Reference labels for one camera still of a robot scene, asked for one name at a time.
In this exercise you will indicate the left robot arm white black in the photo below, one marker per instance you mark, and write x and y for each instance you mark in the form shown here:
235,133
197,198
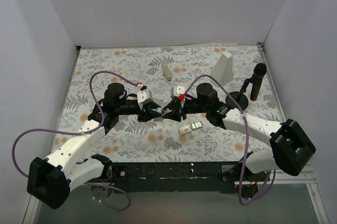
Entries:
51,179

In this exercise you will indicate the black microphone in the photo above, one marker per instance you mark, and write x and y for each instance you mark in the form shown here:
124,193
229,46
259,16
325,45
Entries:
258,74

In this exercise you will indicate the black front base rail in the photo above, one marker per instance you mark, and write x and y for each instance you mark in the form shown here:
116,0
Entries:
218,176

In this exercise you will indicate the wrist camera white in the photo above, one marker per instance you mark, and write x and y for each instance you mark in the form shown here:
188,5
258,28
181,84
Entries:
176,91
144,97

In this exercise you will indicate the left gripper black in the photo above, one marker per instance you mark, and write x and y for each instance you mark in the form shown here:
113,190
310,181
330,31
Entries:
143,112

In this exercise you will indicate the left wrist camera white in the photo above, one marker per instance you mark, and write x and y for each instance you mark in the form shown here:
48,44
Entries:
144,97

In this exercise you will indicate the staple tray with staples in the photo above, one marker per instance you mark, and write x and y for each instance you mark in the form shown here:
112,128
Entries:
196,125

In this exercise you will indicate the floral table mat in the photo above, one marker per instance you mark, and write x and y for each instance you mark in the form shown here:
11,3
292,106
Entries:
156,140

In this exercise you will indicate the black microphone stand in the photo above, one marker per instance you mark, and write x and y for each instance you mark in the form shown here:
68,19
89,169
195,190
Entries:
239,97

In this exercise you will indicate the white wedge-shaped block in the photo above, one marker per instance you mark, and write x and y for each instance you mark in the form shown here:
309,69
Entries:
223,71

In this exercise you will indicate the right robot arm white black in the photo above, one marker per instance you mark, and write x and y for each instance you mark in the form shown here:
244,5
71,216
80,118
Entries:
290,149

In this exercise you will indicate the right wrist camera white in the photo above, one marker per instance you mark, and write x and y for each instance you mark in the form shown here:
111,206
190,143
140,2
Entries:
176,91

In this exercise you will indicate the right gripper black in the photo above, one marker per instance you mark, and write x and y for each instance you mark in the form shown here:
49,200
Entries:
179,111

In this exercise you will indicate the beige stapler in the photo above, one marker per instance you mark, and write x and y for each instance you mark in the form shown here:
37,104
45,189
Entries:
167,73

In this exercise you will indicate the white staple box sleeve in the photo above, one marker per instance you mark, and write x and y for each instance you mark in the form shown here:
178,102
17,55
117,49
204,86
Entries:
185,130

